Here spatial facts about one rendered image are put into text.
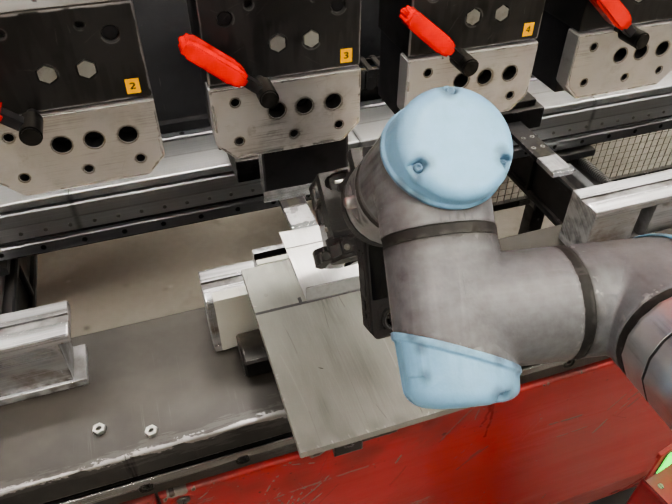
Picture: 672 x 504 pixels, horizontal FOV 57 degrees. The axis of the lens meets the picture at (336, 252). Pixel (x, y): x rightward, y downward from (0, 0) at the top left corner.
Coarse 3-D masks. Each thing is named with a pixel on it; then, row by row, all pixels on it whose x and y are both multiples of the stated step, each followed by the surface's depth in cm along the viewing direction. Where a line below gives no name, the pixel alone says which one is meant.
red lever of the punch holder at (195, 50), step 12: (180, 36) 52; (192, 36) 52; (180, 48) 51; (192, 48) 51; (204, 48) 51; (216, 48) 53; (192, 60) 52; (204, 60) 52; (216, 60) 52; (228, 60) 53; (216, 72) 53; (228, 72) 53; (240, 72) 54; (240, 84) 54; (252, 84) 55; (264, 84) 56; (264, 96) 55; (276, 96) 56
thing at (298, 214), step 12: (228, 156) 97; (252, 156) 91; (240, 168) 91; (252, 168) 92; (240, 180) 92; (288, 204) 85; (300, 204) 85; (288, 216) 83; (300, 216) 83; (312, 216) 83
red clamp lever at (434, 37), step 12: (408, 12) 56; (408, 24) 56; (420, 24) 56; (432, 24) 57; (420, 36) 57; (432, 36) 57; (444, 36) 58; (432, 48) 58; (444, 48) 58; (456, 60) 60; (468, 60) 60; (468, 72) 60
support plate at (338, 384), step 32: (256, 288) 74; (288, 288) 74; (256, 320) 71; (288, 320) 70; (320, 320) 70; (352, 320) 70; (288, 352) 67; (320, 352) 67; (352, 352) 67; (384, 352) 67; (288, 384) 64; (320, 384) 64; (352, 384) 64; (384, 384) 64; (288, 416) 61; (320, 416) 61; (352, 416) 61; (384, 416) 61; (416, 416) 61; (320, 448) 58
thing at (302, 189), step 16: (320, 144) 69; (336, 144) 70; (272, 160) 69; (288, 160) 69; (304, 160) 70; (320, 160) 71; (336, 160) 71; (272, 176) 70; (288, 176) 71; (304, 176) 71; (272, 192) 72; (288, 192) 73; (304, 192) 74
